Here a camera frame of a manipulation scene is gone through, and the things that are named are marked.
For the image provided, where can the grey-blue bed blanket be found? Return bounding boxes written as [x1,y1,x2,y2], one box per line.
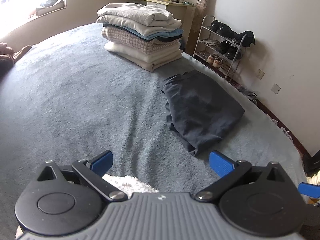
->
[0,22,308,205]

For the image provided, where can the maroon quilted jacket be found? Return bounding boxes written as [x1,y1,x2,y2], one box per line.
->
[0,42,32,74]

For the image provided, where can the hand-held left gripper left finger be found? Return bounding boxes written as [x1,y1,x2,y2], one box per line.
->
[36,150,127,202]

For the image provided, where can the cream slippers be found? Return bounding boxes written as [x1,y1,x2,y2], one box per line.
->
[306,172,320,186]

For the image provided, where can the dark grey pants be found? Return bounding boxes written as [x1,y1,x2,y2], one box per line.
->
[162,70,246,158]

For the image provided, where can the white fleece clothing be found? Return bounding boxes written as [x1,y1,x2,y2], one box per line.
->
[102,174,160,198]

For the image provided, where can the stack of folded clothes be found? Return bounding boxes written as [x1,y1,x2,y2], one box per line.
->
[96,2,184,73]

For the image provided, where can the black shoe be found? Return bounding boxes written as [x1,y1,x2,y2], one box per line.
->
[209,20,227,32]
[216,25,238,38]
[216,40,232,54]
[225,45,242,61]

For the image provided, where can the white wire shoe rack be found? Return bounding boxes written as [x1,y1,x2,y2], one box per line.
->
[192,15,250,82]

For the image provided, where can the grey clothes heap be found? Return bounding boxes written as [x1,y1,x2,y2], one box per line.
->
[235,85,258,106]

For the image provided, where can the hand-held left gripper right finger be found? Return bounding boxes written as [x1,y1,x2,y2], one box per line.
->
[195,150,286,203]

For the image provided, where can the pale wooden desk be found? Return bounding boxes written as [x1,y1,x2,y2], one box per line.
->
[122,0,200,53]

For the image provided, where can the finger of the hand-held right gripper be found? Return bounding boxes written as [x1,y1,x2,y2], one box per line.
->
[298,182,320,198]

